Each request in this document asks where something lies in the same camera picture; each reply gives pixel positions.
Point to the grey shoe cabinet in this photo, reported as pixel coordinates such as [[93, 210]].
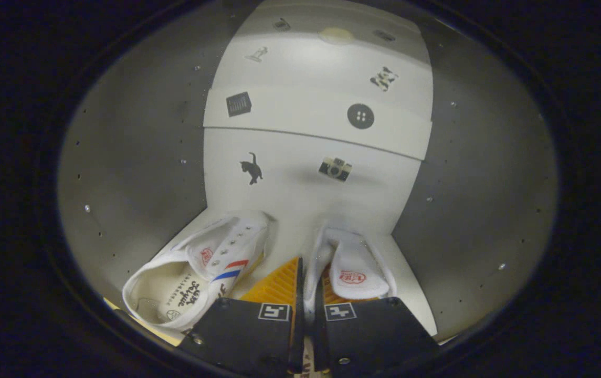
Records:
[[137, 173]]

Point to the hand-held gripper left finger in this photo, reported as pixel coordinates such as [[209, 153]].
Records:
[[296, 315]]

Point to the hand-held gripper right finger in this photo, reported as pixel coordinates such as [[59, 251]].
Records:
[[363, 336]]

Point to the white canvas shoe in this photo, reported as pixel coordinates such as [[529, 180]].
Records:
[[174, 283], [355, 262]]

